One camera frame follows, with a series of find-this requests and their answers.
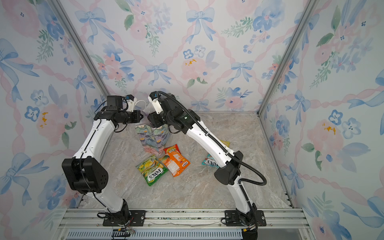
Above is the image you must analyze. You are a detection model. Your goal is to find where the floral paper gift bag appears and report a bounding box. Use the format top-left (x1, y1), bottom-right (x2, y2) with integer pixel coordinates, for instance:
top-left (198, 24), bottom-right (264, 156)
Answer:
top-left (134, 103), bottom-right (171, 156)

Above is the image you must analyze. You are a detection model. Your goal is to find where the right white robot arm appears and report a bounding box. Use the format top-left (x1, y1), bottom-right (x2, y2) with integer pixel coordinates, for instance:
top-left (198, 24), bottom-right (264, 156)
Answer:
top-left (148, 109), bottom-right (266, 227)

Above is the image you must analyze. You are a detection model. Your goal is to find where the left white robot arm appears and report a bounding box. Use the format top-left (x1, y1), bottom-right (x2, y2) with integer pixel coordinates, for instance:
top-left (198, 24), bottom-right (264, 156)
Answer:
top-left (62, 110), bottom-right (143, 226)

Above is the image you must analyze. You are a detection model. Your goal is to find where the teal Fox's candy bag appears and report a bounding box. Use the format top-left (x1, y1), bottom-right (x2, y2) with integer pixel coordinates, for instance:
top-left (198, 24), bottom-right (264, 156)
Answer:
top-left (202, 154), bottom-right (219, 168)

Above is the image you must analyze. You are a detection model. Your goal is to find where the green Fox's candy bag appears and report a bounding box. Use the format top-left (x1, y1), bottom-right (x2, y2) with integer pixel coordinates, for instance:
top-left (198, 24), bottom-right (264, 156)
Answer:
top-left (136, 155), bottom-right (169, 186)

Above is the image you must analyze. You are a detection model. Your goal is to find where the orange snack packet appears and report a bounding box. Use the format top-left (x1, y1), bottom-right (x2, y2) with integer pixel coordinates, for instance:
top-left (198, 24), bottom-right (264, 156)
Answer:
top-left (160, 144), bottom-right (191, 177)

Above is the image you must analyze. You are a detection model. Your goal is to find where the yellow snack packet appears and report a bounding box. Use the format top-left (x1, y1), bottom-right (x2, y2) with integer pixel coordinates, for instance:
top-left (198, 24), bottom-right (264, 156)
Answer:
top-left (221, 141), bottom-right (231, 148)

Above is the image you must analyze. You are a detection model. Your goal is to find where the back aluminium floor rail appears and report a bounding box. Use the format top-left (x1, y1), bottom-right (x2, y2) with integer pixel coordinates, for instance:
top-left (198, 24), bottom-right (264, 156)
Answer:
top-left (196, 111), bottom-right (258, 115)

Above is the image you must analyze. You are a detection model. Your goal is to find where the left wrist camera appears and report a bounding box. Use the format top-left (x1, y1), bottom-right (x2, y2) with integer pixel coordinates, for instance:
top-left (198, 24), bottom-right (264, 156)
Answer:
top-left (106, 95), bottom-right (138, 112)

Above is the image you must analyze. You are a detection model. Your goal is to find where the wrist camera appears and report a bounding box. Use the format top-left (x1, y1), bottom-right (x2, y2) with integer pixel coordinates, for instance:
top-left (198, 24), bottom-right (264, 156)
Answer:
top-left (148, 92), bottom-right (182, 115)
top-left (106, 95), bottom-right (138, 112)

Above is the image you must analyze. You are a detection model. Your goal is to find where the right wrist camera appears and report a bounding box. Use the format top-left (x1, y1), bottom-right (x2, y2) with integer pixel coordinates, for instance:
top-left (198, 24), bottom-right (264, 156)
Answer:
top-left (148, 92), bottom-right (182, 115)

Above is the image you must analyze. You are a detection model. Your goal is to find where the left corner aluminium post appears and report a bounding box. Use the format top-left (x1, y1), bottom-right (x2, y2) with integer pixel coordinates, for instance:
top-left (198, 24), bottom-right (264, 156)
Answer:
top-left (48, 0), bottom-right (110, 97)

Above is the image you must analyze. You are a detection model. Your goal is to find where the corner aluminium post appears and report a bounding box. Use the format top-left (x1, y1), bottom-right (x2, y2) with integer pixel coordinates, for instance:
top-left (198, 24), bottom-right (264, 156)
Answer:
top-left (48, 0), bottom-right (110, 97)
top-left (257, 0), bottom-right (319, 118)

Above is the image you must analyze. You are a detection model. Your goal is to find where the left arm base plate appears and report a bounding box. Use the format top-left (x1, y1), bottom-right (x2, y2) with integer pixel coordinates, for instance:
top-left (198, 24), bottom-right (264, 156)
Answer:
top-left (98, 210), bottom-right (147, 227)

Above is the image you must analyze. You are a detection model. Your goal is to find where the black corrugated cable conduit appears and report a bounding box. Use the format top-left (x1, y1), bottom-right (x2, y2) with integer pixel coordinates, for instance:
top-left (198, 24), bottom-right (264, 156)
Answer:
top-left (155, 90), bottom-right (268, 232)

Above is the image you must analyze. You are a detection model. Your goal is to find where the front aluminium base frame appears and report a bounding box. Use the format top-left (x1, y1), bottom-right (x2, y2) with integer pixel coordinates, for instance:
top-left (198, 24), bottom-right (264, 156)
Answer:
top-left (53, 209), bottom-right (315, 240)

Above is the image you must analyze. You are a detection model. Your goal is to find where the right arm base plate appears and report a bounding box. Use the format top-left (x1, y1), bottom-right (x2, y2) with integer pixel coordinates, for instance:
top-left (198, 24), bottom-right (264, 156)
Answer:
top-left (222, 210), bottom-right (267, 228)

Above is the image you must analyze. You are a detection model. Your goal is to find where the right corner aluminium post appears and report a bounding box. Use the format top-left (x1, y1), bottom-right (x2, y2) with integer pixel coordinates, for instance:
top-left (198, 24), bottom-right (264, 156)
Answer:
top-left (257, 0), bottom-right (319, 118)

